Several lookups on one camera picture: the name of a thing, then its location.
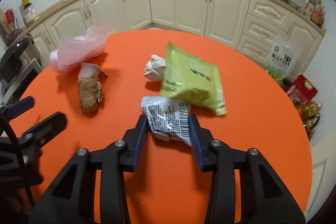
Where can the white plastic cup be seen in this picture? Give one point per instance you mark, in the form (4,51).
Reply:
(89,69)

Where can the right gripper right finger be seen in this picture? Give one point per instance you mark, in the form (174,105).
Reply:
(264,198)

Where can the silver barcode wrapper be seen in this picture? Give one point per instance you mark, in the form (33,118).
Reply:
(168,118)

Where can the green snack packet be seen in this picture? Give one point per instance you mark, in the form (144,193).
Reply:
(191,79)

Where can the red white plastic bag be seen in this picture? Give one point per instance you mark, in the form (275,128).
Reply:
(73,51)

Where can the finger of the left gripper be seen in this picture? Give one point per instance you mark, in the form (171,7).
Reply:
(46,130)
(18,107)

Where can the red food bag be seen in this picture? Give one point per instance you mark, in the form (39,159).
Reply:
(301,91)

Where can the red handled utensils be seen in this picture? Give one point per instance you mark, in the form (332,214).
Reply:
(11,18)

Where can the large glass jar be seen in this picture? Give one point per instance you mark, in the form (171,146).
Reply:
(29,14)

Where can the condiment bottles group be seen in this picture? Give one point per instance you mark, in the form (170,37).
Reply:
(314,10)

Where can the brown bread roll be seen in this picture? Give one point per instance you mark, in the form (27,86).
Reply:
(89,93)

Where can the white green rice bag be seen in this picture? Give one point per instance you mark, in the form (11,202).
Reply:
(282,59)

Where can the black rice cooker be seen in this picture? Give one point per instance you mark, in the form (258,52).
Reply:
(11,62)

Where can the lower kitchen cabinets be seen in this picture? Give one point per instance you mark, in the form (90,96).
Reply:
(248,26)

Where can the cardboard box with groceries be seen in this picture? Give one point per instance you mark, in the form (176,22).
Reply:
(310,116)

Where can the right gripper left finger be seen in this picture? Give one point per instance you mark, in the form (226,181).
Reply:
(71,195)

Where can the crumpled white paper ball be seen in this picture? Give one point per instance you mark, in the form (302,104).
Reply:
(155,68)

